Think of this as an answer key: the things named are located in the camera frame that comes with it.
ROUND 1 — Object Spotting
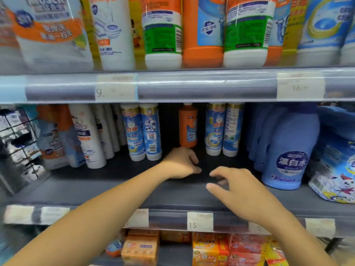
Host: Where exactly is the person's left hand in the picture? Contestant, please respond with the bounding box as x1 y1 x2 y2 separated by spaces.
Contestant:
162 147 202 179

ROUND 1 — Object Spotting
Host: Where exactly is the person's right hand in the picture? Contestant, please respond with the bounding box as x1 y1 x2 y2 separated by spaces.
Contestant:
206 167 278 228

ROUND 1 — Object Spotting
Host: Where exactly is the person's right forearm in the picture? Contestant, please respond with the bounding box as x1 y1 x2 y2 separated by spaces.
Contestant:
258 208 337 266

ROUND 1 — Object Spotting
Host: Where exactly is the person's left forearm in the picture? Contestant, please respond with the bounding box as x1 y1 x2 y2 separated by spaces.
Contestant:
4 161 170 266

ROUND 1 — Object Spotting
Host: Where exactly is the grey metal shelf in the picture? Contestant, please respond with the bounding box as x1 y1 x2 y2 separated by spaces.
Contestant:
0 147 355 238

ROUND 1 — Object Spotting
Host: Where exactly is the white price tag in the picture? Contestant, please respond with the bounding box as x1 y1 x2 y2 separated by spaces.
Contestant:
248 222 272 236
305 218 336 238
3 205 35 225
40 207 71 226
187 212 214 233
95 74 138 102
276 71 326 100
125 209 150 229

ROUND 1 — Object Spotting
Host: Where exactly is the small orange bottle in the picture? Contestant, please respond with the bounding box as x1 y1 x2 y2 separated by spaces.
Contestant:
178 103 198 149

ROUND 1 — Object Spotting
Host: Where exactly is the blue white cleaner bottle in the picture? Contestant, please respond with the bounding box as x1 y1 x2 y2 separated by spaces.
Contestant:
120 103 146 162
222 103 245 158
139 103 163 161
205 103 227 156

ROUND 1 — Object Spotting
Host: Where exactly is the orange yellow soap pack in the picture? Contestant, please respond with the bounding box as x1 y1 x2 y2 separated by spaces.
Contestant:
192 232 231 266

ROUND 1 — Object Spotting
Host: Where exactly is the orange soap box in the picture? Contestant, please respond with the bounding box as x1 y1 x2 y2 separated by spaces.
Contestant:
121 235 160 266
160 230 192 244

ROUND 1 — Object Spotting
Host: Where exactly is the row of blue bleach jugs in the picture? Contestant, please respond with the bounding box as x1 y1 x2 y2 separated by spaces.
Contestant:
245 103 278 173

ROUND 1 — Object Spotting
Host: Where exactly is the blue bleach bottle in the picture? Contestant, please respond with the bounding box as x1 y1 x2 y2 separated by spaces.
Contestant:
261 103 321 190

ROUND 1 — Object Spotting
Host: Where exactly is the yellow red soap pack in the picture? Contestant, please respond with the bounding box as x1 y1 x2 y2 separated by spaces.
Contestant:
262 238 289 266

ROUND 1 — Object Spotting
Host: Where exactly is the white spray can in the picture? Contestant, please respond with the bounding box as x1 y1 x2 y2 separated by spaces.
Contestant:
91 104 115 160
68 104 107 169

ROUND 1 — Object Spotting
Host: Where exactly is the blue detergent powder bag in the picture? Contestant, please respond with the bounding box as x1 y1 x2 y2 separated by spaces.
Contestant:
307 106 355 204

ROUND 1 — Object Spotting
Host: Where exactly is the orange blue-label bottle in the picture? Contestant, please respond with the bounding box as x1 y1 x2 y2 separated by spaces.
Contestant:
182 0 225 68
263 0 292 67

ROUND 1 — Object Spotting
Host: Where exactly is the white green-label bottle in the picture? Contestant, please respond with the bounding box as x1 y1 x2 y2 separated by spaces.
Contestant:
141 0 183 71
223 0 277 68

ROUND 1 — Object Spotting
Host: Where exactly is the orange blue refill pouch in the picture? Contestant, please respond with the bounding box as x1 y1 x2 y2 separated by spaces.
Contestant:
36 105 86 170

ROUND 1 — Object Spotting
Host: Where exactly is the yellow cartoon-print bottle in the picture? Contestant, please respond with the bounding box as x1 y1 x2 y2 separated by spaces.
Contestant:
128 0 146 70

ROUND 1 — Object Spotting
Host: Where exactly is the white toilet cleaner bottle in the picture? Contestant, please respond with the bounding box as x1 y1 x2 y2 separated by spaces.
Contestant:
88 0 136 71

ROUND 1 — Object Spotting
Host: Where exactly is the white blue-label bottle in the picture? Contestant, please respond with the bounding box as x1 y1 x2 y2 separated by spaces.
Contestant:
295 0 354 67
340 14 355 66

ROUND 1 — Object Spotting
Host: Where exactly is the light blue shelf tag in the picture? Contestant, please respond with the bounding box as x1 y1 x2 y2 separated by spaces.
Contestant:
0 75 27 103

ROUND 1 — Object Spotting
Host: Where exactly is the large white orange-label bottle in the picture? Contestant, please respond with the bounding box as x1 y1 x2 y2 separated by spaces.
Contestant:
0 0 94 73

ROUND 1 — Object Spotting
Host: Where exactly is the clear shelf price rail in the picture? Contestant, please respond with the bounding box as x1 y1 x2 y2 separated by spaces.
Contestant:
0 67 355 105

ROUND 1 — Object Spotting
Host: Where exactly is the black wire basket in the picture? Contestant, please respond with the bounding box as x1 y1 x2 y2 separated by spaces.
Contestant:
0 106 48 195

